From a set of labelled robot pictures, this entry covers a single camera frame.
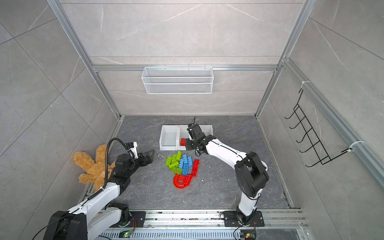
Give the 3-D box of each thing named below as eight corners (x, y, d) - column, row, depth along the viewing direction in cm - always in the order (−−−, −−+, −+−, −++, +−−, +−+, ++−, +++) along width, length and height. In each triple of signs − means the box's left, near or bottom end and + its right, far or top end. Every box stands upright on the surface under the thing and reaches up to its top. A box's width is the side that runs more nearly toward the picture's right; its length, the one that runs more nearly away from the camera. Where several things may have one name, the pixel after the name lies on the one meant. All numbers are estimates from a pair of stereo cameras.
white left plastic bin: (160, 152, 101) (158, 145, 95) (163, 131, 112) (162, 124, 107) (177, 152, 101) (176, 146, 95) (179, 131, 113) (178, 124, 107)
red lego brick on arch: (185, 187, 85) (184, 185, 83) (182, 177, 89) (182, 175, 86) (193, 184, 86) (193, 183, 84) (191, 175, 90) (191, 173, 87)
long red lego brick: (190, 176, 89) (190, 174, 87) (194, 160, 96) (194, 158, 94) (196, 177, 89) (196, 175, 86) (199, 161, 95) (199, 159, 93)
